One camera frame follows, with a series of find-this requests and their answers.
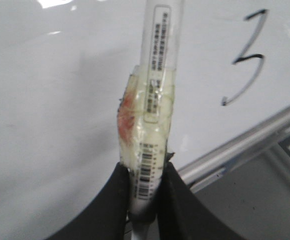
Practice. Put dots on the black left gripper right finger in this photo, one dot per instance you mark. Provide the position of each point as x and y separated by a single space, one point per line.
181 216

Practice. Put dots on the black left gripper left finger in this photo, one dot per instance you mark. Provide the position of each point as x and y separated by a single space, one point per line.
104 218

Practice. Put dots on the white marker with black cap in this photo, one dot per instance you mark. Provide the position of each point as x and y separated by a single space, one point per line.
145 112

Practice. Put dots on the grey metal whiteboard stand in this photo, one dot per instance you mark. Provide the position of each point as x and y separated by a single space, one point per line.
259 156

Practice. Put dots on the white whiteboard with aluminium frame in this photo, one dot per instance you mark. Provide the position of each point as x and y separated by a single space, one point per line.
64 65

